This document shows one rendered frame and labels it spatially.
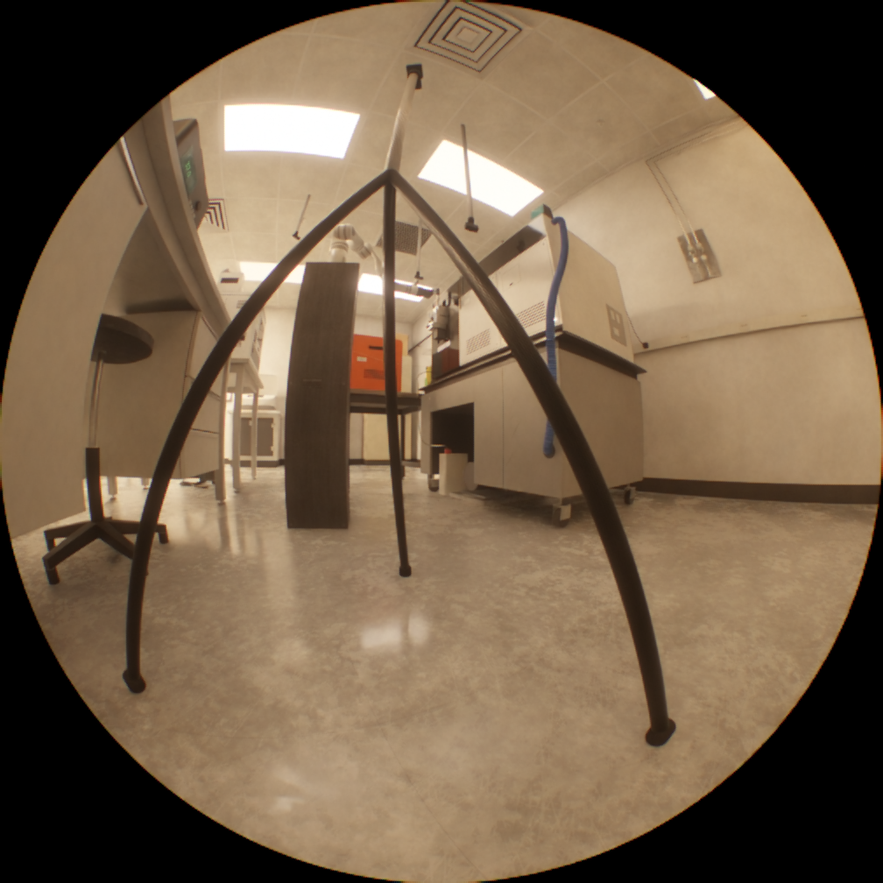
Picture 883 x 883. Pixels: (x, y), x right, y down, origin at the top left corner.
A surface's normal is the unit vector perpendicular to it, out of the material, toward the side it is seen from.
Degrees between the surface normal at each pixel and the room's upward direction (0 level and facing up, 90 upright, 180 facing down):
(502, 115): 180
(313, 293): 90
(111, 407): 90
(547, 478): 90
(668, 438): 90
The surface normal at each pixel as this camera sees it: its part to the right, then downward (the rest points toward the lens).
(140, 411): 0.47, -0.02
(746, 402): -0.88, -0.01
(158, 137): 0.00, 1.00
